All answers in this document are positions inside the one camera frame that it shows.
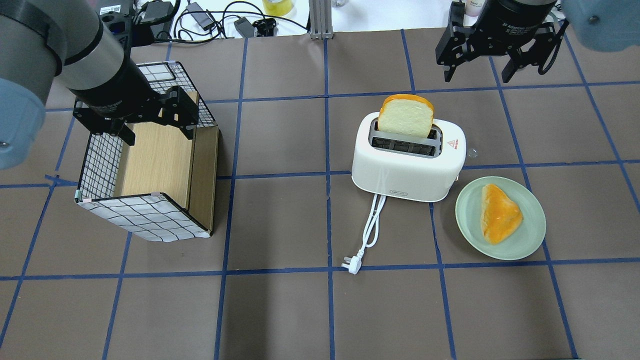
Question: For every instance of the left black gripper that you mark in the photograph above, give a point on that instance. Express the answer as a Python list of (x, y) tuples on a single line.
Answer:
[(111, 89)]

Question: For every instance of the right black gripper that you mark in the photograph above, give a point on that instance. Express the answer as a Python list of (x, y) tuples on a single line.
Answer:
[(515, 16)]

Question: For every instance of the white toaster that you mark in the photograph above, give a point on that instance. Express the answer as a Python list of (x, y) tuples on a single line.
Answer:
[(419, 169)]

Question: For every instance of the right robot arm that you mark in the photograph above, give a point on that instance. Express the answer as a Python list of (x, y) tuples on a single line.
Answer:
[(600, 25)]

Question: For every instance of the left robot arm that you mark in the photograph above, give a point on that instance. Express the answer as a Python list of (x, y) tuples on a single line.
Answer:
[(90, 53)]

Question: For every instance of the bread slice in toaster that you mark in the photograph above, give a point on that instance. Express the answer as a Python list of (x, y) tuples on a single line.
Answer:
[(406, 114)]

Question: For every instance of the black power adapter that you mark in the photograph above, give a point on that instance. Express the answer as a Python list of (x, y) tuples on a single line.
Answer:
[(203, 19)]

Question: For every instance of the yellow tape roll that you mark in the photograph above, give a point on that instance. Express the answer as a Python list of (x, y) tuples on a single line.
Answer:
[(278, 8)]

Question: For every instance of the green plate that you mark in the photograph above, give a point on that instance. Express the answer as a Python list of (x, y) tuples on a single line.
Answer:
[(524, 242)]

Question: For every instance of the bread slice on plate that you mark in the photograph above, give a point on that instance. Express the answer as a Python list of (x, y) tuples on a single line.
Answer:
[(500, 216)]

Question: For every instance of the checkered wire basket wooden shelf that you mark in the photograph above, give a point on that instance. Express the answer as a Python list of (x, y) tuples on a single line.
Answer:
[(162, 188)]

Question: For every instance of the aluminium frame post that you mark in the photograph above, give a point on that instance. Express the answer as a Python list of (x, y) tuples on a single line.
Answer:
[(320, 17)]

